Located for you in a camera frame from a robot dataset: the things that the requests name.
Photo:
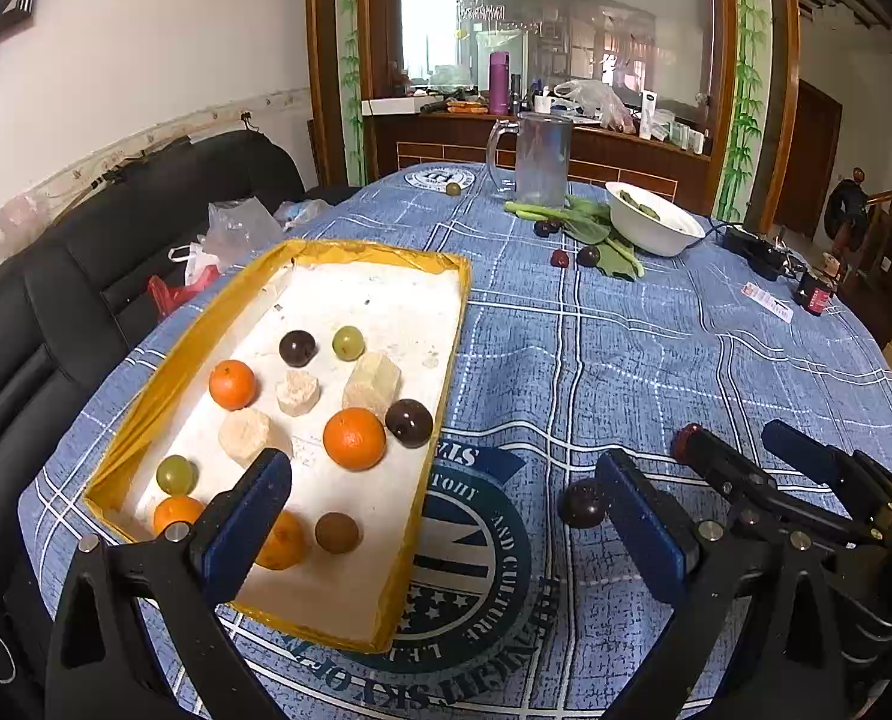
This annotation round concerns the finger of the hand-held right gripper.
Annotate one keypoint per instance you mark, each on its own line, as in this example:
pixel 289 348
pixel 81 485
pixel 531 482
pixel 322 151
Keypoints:
pixel 798 444
pixel 730 472

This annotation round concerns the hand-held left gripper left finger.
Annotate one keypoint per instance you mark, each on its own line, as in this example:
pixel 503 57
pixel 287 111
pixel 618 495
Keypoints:
pixel 247 525

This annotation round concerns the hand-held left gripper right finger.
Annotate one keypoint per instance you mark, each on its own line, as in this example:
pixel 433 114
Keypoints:
pixel 641 532

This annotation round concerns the small orange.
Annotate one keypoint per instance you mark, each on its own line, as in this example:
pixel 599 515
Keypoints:
pixel 284 544
pixel 232 384
pixel 176 516

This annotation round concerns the red jujube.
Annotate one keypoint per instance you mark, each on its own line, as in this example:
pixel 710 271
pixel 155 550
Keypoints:
pixel 688 435

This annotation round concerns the dark purple plum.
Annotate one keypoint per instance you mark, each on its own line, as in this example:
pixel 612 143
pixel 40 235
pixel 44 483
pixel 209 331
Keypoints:
pixel 408 422
pixel 582 504
pixel 296 347
pixel 543 227
pixel 588 255

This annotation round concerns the large orange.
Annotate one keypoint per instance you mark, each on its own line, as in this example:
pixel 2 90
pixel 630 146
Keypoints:
pixel 353 439

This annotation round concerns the yellow cardboard box white lining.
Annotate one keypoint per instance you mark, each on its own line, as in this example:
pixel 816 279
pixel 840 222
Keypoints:
pixel 371 300

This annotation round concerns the white paper card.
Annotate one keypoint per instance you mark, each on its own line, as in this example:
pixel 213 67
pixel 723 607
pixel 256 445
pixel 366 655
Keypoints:
pixel 768 301

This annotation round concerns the dark red jar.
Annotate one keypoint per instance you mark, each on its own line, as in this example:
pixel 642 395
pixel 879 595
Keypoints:
pixel 813 294

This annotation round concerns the green leafy vegetable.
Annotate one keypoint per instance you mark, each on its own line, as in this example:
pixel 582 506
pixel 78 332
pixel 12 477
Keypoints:
pixel 618 259

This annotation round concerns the dark hanging cloth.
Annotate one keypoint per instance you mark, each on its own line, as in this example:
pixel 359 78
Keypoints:
pixel 843 206

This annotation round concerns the red plastic bag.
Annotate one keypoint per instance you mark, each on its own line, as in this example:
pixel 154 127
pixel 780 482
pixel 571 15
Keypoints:
pixel 179 291

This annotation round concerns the white bowl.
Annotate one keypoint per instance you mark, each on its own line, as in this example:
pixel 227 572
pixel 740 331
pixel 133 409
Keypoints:
pixel 652 232

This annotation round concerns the small red fruit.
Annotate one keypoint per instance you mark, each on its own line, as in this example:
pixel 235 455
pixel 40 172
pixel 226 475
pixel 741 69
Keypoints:
pixel 560 258

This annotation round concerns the brown wooden door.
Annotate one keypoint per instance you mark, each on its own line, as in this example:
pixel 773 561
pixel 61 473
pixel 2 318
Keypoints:
pixel 809 157

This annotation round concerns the green leaves in bowl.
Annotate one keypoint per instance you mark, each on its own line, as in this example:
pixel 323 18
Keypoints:
pixel 637 199

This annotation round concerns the black leather sofa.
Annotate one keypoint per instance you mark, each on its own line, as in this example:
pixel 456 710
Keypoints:
pixel 56 300

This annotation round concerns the clear plastic bag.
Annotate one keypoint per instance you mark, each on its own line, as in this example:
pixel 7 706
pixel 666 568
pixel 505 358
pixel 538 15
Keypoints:
pixel 239 229

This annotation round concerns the pale blue plastic bag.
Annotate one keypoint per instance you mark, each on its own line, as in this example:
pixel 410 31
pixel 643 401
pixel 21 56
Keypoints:
pixel 299 211

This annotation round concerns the white tube bottle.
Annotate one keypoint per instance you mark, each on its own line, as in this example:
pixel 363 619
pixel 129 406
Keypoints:
pixel 647 114

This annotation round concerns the clear glass mug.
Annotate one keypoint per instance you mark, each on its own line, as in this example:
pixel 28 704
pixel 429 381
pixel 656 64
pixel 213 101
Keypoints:
pixel 539 157

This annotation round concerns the white plastic bag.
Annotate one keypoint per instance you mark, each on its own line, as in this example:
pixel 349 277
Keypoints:
pixel 592 101

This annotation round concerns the white cup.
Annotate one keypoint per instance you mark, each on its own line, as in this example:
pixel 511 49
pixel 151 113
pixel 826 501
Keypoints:
pixel 542 103

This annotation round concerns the wooden counter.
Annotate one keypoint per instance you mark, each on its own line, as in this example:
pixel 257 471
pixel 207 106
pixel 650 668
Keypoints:
pixel 446 146

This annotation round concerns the white flat box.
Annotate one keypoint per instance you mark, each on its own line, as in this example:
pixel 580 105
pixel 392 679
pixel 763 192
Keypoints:
pixel 397 105

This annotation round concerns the purple thermos bottle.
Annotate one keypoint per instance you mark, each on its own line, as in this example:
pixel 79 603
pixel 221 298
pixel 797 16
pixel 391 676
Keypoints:
pixel 499 82

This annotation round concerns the wood framed glass partition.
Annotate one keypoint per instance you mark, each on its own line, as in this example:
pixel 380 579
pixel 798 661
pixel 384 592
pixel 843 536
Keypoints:
pixel 341 52

